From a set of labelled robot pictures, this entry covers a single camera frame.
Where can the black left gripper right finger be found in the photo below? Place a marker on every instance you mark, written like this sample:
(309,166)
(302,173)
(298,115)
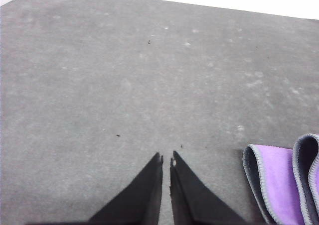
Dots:
(192,200)

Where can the purple towel with grey hem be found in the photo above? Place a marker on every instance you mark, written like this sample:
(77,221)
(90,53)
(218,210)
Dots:
(279,180)

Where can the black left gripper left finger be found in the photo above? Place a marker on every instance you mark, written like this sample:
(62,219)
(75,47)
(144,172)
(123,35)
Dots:
(139,200)

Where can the grey table cloth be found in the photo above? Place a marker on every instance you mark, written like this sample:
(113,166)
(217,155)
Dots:
(124,73)

